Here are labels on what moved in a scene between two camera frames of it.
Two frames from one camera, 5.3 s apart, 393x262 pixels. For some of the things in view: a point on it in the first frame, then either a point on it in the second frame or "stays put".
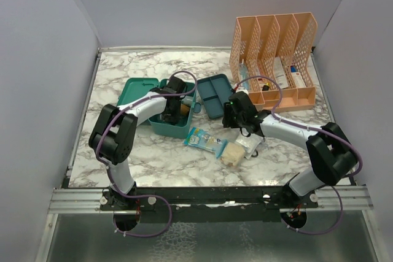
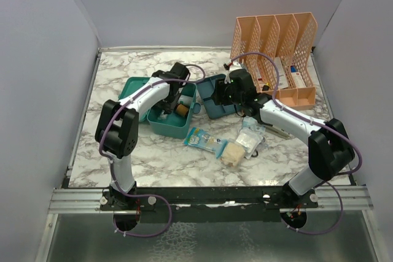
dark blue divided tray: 215,91 stays put
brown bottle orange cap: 184,110 stays put
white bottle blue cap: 188,100 stays put
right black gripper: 228,120 to 220,88
